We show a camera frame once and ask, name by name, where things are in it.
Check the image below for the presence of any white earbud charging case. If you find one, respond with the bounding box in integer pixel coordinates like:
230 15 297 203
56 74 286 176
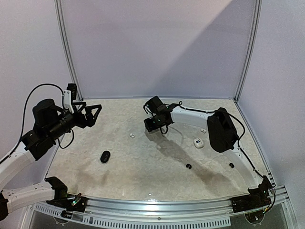
193 138 204 149

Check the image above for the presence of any aluminium frame post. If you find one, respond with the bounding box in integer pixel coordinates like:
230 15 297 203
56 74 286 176
54 0 83 101
233 0 262 103

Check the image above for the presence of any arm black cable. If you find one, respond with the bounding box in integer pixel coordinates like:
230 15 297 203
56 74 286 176
0 83 74 165
161 101 270 182

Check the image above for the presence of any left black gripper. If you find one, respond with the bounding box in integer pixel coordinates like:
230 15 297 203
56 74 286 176
47 101 102 141

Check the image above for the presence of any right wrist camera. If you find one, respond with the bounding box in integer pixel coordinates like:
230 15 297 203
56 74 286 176
143 104 153 119

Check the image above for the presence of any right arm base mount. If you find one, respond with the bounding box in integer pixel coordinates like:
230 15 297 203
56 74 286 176
230 176 276 214

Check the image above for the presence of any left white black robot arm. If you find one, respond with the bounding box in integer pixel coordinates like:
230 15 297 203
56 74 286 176
0 99 102 220

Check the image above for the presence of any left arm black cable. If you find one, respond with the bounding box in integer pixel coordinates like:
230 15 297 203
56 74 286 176
0 83 74 165

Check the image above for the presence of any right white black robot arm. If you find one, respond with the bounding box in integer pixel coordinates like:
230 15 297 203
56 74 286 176
143 96 275 208

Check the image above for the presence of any right aluminium frame post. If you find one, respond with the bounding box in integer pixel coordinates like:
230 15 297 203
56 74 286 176
233 0 262 103

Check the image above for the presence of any black oval charging case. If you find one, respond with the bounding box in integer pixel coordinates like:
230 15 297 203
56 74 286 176
100 151 111 164

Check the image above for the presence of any aluminium front rail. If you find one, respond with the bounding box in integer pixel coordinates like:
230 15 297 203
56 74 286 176
28 185 290 227

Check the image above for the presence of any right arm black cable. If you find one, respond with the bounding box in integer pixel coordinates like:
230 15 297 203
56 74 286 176
161 101 270 182

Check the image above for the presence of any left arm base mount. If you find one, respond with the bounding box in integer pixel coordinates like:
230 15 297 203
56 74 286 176
45 177 88 213

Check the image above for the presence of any left aluminium frame post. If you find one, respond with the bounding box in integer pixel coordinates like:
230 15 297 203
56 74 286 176
54 0 83 101

